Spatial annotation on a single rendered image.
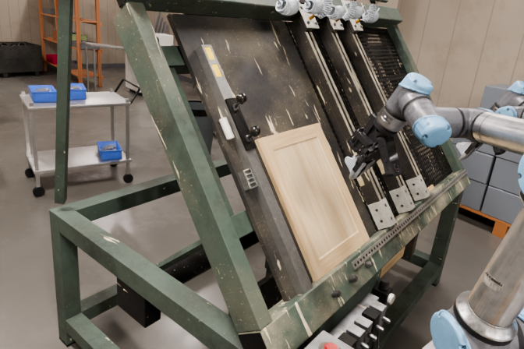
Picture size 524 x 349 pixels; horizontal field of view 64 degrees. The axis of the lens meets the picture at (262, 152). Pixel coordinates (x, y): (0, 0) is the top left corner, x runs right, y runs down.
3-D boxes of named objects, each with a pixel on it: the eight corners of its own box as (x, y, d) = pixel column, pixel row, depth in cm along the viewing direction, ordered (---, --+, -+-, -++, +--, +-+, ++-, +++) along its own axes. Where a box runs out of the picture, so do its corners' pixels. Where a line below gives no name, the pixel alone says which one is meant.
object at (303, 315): (251, 371, 130) (275, 371, 123) (236, 333, 131) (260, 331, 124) (455, 188, 295) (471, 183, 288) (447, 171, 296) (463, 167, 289)
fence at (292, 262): (296, 294, 146) (305, 293, 143) (195, 50, 154) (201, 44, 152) (304, 288, 150) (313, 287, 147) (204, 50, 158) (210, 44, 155)
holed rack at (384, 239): (354, 269, 165) (355, 269, 164) (351, 262, 165) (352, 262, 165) (466, 173, 288) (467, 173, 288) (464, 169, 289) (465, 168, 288)
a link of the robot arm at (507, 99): (530, 93, 142) (512, 77, 147) (506, 117, 149) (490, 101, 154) (542, 94, 146) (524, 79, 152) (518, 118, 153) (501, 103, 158)
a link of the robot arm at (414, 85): (418, 86, 100) (403, 66, 106) (391, 121, 107) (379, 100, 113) (442, 93, 103) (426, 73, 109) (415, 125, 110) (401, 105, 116)
